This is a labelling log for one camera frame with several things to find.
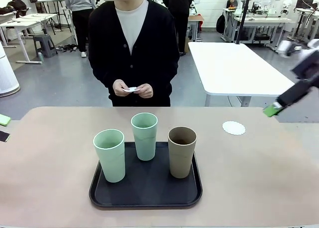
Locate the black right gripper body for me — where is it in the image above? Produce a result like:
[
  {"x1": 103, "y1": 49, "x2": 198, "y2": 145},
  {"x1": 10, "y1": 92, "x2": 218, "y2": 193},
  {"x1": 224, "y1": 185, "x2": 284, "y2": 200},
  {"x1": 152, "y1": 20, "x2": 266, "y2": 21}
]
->
[{"x1": 278, "y1": 52, "x2": 319, "y2": 109}]

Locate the brown tall cup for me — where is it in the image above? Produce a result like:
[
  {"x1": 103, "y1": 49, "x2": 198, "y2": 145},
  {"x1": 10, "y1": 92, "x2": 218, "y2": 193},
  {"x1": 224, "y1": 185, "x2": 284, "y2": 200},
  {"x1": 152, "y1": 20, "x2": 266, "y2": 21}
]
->
[{"x1": 167, "y1": 126, "x2": 197, "y2": 179}]

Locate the pale green tall cup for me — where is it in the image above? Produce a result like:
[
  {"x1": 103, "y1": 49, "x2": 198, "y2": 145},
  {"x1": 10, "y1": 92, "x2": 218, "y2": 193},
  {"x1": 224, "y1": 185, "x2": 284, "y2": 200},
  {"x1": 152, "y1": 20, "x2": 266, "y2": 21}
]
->
[{"x1": 93, "y1": 129, "x2": 125, "y2": 183}]

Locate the person's left forearm black sleeve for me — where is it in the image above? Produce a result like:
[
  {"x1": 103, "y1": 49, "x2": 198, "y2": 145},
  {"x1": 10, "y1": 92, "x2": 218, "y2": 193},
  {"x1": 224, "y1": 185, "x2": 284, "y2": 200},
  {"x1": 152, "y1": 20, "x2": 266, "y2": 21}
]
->
[{"x1": 148, "y1": 55, "x2": 180, "y2": 90}]

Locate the person's right forearm black sleeve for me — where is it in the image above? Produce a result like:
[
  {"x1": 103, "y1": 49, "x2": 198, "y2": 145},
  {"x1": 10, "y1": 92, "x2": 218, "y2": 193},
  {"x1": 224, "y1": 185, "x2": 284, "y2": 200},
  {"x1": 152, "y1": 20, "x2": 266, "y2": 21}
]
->
[{"x1": 89, "y1": 55, "x2": 120, "y2": 89}]

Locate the person's right hand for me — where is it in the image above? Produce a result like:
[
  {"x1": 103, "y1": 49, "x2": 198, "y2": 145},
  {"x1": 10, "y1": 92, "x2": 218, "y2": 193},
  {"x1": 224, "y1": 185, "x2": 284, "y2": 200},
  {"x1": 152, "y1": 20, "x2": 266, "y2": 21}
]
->
[{"x1": 112, "y1": 79, "x2": 133, "y2": 97}]

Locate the person's left hand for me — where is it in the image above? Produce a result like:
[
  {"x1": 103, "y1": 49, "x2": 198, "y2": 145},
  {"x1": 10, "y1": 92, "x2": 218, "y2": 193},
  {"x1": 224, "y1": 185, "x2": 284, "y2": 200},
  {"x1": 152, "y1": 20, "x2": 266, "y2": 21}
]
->
[{"x1": 133, "y1": 83, "x2": 154, "y2": 99}]

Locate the white cylindrical air purifier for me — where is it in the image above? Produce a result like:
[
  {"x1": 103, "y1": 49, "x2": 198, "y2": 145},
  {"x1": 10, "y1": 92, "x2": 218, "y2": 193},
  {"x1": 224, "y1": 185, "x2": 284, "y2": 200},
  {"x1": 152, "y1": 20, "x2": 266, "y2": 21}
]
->
[{"x1": 0, "y1": 42, "x2": 20, "y2": 98}]

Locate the large white table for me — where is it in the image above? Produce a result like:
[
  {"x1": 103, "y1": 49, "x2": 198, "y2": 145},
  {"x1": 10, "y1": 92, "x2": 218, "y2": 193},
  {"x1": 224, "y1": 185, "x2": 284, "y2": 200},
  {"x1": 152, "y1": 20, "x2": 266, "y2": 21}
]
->
[{"x1": 188, "y1": 42, "x2": 296, "y2": 107}]

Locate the white workbench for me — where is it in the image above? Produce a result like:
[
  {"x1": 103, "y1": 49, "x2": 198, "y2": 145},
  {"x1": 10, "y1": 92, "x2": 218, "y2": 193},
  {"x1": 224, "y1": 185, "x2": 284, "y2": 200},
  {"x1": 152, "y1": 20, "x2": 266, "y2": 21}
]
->
[{"x1": 223, "y1": 7, "x2": 294, "y2": 43}]

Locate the white desk with monitor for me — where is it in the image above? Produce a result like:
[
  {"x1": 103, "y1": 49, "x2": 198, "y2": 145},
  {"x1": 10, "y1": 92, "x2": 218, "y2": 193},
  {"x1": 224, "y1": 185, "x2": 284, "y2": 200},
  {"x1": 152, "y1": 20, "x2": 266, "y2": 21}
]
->
[{"x1": 294, "y1": 0, "x2": 319, "y2": 48}]

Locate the gray plastic step stool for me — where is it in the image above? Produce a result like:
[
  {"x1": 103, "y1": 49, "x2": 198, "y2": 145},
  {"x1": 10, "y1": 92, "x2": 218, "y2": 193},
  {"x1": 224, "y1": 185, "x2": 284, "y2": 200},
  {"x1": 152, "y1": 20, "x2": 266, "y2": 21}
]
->
[{"x1": 33, "y1": 34, "x2": 58, "y2": 58}]

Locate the black stand pole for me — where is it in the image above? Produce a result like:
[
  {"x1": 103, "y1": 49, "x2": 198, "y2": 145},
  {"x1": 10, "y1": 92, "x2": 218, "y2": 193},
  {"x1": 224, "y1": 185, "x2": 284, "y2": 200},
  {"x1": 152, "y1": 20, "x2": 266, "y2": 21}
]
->
[{"x1": 235, "y1": 0, "x2": 252, "y2": 45}]

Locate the white folding table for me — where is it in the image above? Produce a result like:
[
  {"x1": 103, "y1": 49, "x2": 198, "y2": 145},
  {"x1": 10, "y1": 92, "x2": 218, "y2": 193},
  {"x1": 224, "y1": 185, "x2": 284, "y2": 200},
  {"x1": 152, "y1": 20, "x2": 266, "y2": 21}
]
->
[
  {"x1": 0, "y1": 20, "x2": 43, "y2": 64},
  {"x1": 17, "y1": 12, "x2": 58, "y2": 36}
]

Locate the black backpack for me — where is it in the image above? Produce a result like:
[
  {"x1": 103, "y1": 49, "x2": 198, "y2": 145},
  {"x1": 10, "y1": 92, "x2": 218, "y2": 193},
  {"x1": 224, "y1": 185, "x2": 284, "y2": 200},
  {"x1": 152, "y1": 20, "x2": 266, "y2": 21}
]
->
[{"x1": 216, "y1": 13, "x2": 226, "y2": 34}]

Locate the black bag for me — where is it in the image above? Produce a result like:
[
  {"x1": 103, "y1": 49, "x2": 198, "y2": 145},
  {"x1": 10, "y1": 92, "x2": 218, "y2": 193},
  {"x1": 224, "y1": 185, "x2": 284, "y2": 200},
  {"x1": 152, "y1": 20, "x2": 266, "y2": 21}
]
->
[{"x1": 0, "y1": 0, "x2": 28, "y2": 15}]

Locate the person in black cardigan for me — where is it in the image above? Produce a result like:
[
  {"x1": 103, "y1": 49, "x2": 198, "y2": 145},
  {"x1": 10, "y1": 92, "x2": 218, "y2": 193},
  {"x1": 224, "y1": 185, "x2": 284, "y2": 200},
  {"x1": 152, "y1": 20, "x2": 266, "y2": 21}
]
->
[{"x1": 88, "y1": 0, "x2": 180, "y2": 107}]

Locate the bystander in gray hoodie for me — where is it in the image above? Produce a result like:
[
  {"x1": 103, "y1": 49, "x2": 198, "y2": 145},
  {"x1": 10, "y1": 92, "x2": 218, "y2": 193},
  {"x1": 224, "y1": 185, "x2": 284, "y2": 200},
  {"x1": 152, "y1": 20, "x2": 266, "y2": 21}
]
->
[{"x1": 63, "y1": 0, "x2": 97, "y2": 58}]

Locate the mint green tall cup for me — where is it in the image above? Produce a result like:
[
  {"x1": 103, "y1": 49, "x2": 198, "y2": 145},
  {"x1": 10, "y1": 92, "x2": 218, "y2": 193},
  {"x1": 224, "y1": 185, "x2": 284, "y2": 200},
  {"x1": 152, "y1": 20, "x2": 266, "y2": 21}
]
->
[{"x1": 131, "y1": 112, "x2": 159, "y2": 161}]

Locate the bystander in black clothes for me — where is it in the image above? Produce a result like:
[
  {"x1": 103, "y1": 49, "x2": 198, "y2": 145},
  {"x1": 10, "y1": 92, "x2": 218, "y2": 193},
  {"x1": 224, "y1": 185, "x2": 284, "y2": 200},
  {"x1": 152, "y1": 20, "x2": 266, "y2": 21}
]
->
[{"x1": 163, "y1": 0, "x2": 194, "y2": 56}]

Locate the black plastic serving tray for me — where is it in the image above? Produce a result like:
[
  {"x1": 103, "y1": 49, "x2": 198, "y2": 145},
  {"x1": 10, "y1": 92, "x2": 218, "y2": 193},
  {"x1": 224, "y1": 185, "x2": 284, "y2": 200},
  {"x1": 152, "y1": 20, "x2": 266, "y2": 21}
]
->
[{"x1": 89, "y1": 141, "x2": 203, "y2": 209}]

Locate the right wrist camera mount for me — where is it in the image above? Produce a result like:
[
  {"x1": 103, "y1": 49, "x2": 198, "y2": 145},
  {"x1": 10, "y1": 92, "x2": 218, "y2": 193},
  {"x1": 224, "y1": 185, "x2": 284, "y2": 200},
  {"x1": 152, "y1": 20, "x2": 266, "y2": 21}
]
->
[{"x1": 277, "y1": 39, "x2": 304, "y2": 57}]

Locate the black cable pile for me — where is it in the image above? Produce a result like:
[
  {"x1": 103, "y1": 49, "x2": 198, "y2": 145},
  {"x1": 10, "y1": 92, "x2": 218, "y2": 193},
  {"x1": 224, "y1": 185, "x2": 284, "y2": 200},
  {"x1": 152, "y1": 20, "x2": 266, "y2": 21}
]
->
[{"x1": 57, "y1": 44, "x2": 78, "y2": 53}]

